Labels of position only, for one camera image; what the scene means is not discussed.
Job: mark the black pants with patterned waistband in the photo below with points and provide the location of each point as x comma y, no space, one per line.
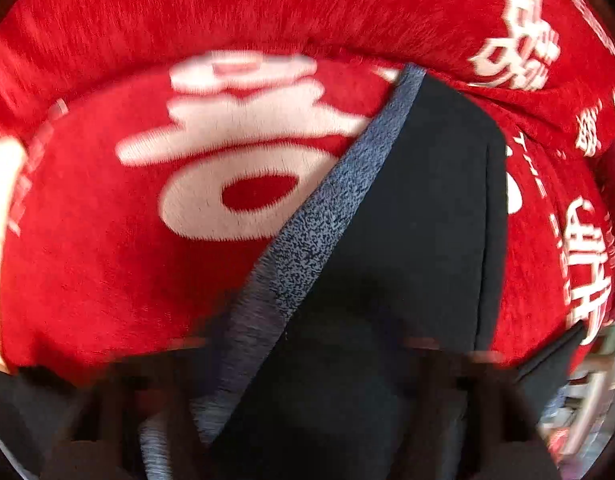
404,239

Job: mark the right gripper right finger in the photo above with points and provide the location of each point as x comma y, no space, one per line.
471,419

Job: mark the red blanket with white characters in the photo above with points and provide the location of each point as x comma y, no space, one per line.
151,200

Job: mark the red pillow with white characters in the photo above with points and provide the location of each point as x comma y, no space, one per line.
549,64

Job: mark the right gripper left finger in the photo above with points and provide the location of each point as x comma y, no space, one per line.
101,440

